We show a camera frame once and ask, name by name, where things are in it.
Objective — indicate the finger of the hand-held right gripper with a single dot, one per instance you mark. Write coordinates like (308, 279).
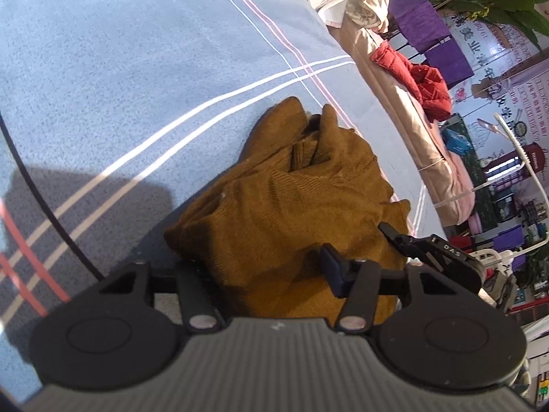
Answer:
(401, 240)

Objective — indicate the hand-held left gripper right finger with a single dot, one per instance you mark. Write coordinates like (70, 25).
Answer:
(332, 270)

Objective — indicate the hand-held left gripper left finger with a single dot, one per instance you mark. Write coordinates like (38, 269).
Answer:
(194, 292)

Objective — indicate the brown knit sweater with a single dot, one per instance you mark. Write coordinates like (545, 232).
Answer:
(278, 206)

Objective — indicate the cluttered display shelf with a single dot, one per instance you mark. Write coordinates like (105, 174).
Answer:
(506, 206)

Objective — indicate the blue packet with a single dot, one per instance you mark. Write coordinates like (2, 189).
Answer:
(457, 141)

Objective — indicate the beige covered massage bed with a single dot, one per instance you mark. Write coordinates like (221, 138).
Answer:
(403, 107)

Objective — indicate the red puffer jacket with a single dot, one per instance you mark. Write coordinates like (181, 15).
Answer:
(429, 86)

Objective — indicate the purple hanging cloth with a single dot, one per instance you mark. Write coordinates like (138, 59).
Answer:
(418, 17)
(450, 64)

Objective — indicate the crumpled beige quilt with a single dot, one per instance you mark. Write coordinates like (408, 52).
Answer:
(366, 8)

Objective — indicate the blue striped blanket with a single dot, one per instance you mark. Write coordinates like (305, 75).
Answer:
(128, 51)

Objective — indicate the white metal frame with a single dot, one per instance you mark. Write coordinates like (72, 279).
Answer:
(521, 148)

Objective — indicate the wall poster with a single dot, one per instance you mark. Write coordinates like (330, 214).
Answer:
(514, 77)

